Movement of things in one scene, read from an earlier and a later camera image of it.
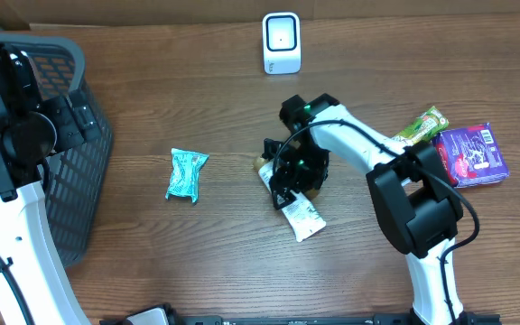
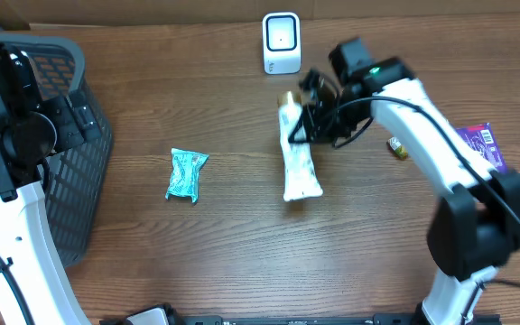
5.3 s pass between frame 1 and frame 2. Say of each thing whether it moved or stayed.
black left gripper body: stayed
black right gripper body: moved
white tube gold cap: moved
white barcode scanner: stayed
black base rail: stayed
